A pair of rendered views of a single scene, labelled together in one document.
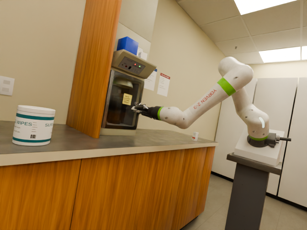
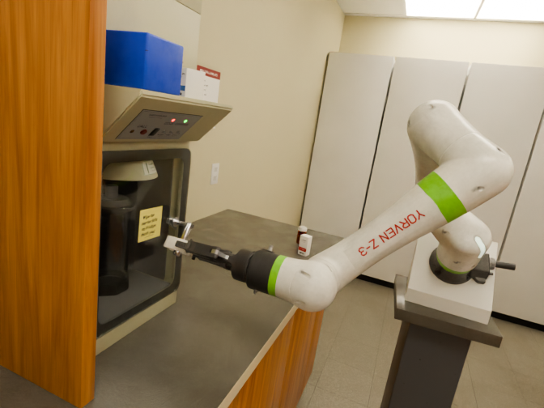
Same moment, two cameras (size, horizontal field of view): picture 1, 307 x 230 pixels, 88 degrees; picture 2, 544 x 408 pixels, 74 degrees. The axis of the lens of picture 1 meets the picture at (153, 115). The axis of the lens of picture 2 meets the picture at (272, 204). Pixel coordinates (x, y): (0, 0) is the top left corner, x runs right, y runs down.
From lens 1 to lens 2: 0.56 m
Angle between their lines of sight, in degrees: 26
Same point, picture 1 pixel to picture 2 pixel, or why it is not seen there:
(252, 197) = (438, 381)
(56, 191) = not seen: outside the picture
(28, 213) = not seen: outside the picture
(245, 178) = (426, 348)
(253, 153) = (447, 299)
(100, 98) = (79, 285)
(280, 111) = not seen: hidden behind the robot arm
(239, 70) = (490, 172)
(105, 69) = (82, 180)
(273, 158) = (484, 310)
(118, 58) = (120, 118)
